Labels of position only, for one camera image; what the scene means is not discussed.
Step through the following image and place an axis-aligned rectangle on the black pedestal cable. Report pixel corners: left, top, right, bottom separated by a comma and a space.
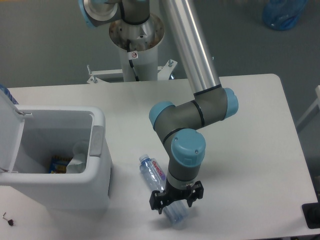
126, 38, 140, 82

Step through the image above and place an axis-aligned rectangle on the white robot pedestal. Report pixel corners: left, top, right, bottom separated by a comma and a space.
109, 13, 165, 82

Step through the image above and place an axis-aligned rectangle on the white trash can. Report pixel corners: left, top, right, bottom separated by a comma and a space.
0, 104, 112, 210

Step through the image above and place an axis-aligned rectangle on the white frame at right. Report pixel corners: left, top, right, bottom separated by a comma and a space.
295, 85, 320, 133

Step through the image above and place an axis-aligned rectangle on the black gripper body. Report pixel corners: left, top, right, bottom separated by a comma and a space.
164, 182, 192, 204

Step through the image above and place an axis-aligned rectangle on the white pedestal foot bracket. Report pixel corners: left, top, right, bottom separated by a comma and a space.
86, 59, 178, 84

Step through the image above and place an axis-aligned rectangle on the blue plastic bag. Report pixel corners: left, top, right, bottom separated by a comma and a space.
261, 0, 309, 31

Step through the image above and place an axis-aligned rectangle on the blue yellow snack packet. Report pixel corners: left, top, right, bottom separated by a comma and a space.
48, 155, 72, 174

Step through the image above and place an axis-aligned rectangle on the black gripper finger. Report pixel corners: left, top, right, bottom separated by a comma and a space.
186, 180, 204, 207
149, 190, 170, 215

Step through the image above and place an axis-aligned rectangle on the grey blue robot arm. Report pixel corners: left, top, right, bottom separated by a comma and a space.
78, 0, 239, 212

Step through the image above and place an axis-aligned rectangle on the small black key fob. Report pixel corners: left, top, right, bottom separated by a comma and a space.
7, 219, 15, 226

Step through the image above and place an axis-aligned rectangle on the clear plastic water bottle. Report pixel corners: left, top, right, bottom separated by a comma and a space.
139, 154, 189, 225

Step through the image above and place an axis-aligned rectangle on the white trash can lid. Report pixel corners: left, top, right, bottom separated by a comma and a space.
0, 91, 33, 173

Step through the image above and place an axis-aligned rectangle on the black device at edge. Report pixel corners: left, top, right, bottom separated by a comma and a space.
301, 202, 320, 229

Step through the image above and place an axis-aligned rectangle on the blue patterned item behind lid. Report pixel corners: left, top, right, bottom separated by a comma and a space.
0, 84, 19, 105

